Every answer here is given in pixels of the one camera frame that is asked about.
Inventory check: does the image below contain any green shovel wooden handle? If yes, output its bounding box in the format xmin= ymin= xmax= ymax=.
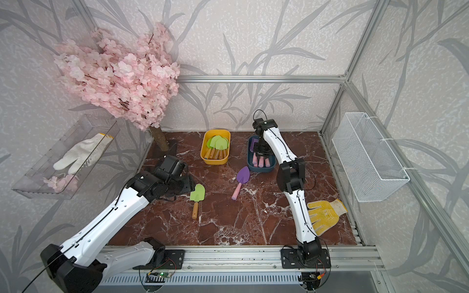
xmin=216 ymin=137 xmax=226 ymax=159
xmin=190 ymin=184 xmax=206 ymax=220
xmin=209 ymin=136 xmax=222 ymax=159
xmin=224 ymin=138 xmax=230 ymax=157

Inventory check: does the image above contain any yellow plastic storage box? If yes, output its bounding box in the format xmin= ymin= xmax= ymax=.
xmin=200 ymin=129 xmax=231 ymax=166

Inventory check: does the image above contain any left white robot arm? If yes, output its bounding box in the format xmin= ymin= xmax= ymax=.
xmin=40 ymin=156 xmax=195 ymax=293

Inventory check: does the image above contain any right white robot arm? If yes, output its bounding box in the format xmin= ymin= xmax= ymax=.
xmin=253 ymin=118 xmax=322 ymax=262

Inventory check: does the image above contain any dark teal storage box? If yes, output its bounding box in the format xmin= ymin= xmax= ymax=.
xmin=247 ymin=135 xmax=277 ymax=173

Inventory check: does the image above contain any yellow dotted work glove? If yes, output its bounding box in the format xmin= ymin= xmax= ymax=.
xmin=307 ymin=199 xmax=348 ymax=236

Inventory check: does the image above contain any white cotton glove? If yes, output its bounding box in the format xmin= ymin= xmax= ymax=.
xmin=53 ymin=133 xmax=114 ymax=175

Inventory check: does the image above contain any pink cherry blossom tree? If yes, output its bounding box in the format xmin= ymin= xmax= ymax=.
xmin=54 ymin=23 xmax=180 ymax=151

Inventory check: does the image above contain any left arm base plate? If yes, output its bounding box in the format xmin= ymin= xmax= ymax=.
xmin=133 ymin=250 xmax=185 ymax=271

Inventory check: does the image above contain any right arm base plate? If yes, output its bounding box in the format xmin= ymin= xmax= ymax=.
xmin=280 ymin=245 xmax=331 ymax=269

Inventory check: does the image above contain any white wire mesh basket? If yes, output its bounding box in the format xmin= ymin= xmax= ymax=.
xmin=332 ymin=112 xmax=410 ymax=203

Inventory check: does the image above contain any clear acrylic wall shelf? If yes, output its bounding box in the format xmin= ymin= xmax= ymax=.
xmin=12 ymin=115 xmax=120 ymax=200

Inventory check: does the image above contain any aluminium front rail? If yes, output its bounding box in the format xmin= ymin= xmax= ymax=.
xmin=98 ymin=246 xmax=385 ymax=273

